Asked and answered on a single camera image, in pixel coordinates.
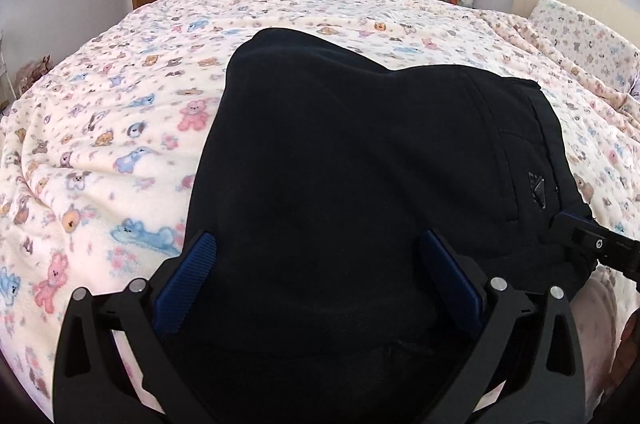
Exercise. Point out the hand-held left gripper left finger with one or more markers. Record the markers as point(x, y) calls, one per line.
point(182, 286)

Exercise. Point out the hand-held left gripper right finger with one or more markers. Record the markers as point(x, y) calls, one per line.
point(450, 281)

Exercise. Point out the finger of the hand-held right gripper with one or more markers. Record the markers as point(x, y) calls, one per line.
point(595, 244)

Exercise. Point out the black pants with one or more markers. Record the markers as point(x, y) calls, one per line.
point(350, 184)

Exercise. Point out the teddy bear print blanket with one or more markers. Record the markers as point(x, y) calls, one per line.
point(100, 128)

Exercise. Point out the teddy bear print pillow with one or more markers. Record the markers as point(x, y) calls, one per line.
point(585, 36)

